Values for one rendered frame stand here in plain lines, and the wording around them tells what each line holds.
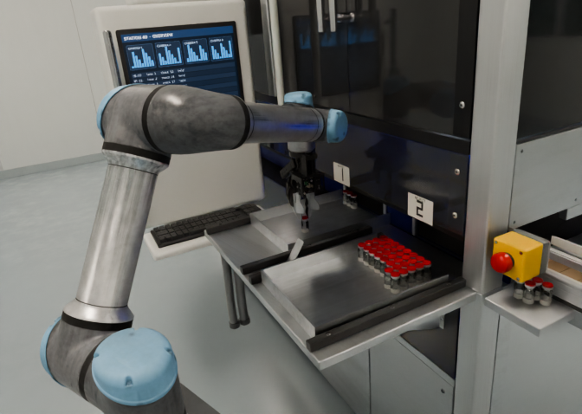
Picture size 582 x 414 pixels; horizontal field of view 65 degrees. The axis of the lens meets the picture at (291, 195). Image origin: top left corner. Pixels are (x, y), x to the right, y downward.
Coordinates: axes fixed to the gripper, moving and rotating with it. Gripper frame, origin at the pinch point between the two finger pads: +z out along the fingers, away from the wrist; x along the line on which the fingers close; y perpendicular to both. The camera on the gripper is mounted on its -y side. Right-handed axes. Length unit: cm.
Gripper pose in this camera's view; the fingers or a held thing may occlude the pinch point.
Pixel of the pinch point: (303, 214)
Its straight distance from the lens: 133.3
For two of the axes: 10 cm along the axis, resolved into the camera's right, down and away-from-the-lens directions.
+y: 4.6, 2.8, -8.4
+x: 8.8, -2.3, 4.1
